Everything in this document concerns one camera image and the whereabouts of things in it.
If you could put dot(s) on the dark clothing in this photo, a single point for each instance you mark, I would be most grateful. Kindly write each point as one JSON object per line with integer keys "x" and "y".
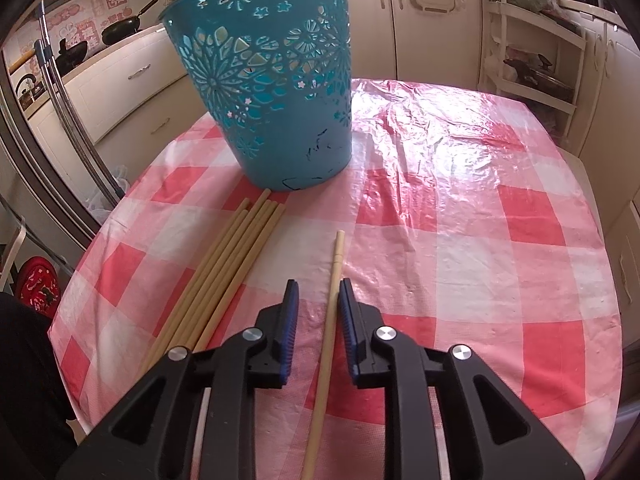
{"x": 25, "y": 385}

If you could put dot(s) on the red white checkered tablecloth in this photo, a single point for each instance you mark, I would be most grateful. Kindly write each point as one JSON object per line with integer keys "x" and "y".
{"x": 450, "y": 260}

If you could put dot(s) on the black frying pan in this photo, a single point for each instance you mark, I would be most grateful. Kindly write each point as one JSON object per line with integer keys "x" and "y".
{"x": 122, "y": 27}

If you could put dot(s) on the blue perforated plastic basket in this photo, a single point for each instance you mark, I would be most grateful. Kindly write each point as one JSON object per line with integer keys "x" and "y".
{"x": 280, "y": 135}

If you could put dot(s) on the white stool frame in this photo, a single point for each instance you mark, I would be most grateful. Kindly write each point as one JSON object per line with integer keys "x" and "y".
{"x": 15, "y": 250}

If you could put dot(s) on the chrome tube frame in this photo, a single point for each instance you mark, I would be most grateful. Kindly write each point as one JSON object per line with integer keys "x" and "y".
{"x": 43, "y": 54}

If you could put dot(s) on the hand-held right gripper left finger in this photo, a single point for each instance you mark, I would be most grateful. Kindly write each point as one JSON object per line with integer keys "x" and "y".
{"x": 290, "y": 320}

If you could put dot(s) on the dark lidded pot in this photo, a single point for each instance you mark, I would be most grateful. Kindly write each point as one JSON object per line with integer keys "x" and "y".
{"x": 540, "y": 82}

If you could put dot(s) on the white trolley rack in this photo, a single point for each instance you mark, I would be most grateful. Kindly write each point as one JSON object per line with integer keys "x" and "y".
{"x": 500, "y": 35}

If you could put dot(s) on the dark brown frame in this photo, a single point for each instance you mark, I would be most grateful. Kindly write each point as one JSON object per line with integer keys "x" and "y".
{"x": 20, "y": 170}

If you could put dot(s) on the dark kettle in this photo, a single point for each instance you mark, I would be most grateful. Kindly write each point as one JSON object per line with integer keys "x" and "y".
{"x": 26, "y": 92}

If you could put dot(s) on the single bamboo chopstick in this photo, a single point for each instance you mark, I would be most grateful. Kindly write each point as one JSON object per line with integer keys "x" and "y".
{"x": 330, "y": 310}

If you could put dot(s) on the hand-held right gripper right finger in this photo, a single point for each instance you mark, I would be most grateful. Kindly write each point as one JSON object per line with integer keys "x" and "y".
{"x": 347, "y": 330}

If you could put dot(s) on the cream kitchen cabinets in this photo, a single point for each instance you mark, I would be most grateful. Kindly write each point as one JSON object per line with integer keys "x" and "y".
{"x": 125, "y": 95}

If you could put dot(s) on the clear plastic bag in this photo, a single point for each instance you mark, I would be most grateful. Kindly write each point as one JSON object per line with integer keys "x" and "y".
{"x": 107, "y": 195}

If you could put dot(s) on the bunch of bamboo chopsticks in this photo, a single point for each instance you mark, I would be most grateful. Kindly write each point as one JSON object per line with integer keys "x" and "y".
{"x": 230, "y": 260}

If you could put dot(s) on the black wok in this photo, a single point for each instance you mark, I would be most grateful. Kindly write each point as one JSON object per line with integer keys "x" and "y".
{"x": 70, "y": 55}

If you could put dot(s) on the pink wall stickers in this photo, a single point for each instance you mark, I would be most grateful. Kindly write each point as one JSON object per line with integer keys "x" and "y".
{"x": 115, "y": 2}

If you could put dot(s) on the red floral cushion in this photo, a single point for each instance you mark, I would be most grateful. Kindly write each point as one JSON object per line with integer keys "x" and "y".
{"x": 37, "y": 285}

